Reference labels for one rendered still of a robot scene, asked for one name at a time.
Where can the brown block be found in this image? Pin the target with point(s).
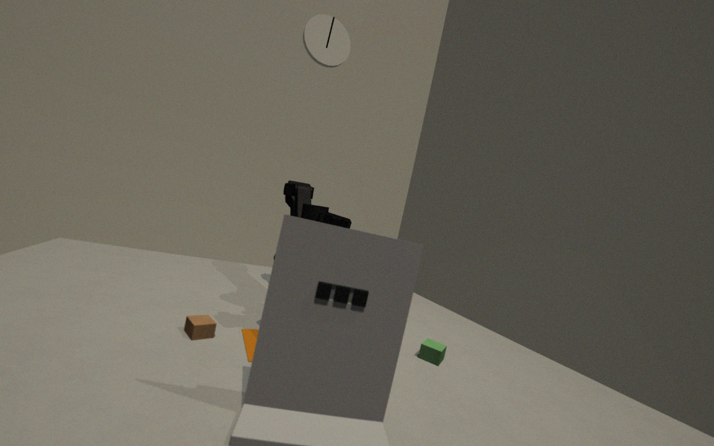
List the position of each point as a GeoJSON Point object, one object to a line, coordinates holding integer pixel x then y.
{"type": "Point", "coordinates": [200, 327]}

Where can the green rectangular block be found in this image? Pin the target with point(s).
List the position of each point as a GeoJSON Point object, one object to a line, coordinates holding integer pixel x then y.
{"type": "Point", "coordinates": [432, 351]}

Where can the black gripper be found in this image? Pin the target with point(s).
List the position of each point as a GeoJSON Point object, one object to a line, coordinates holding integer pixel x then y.
{"type": "Point", "coordinates": [329, 218]}

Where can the orange square mat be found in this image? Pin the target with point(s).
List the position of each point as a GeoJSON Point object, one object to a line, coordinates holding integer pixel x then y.
{"type": "Point", "coordinates": [250, 340]}

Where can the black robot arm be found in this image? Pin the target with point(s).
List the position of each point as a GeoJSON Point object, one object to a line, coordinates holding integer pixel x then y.
{"type": "Point", "coordinates": [298, 197]}

